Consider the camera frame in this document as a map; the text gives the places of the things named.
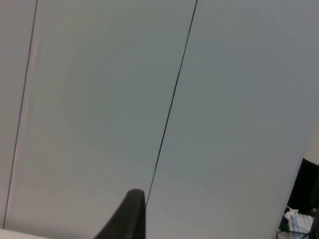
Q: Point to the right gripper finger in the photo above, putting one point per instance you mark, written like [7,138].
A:
[129,219]

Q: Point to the black equipment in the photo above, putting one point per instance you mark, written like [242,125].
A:
[305,184]

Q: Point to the blue striped white bag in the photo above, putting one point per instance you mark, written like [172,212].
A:
[299,219]

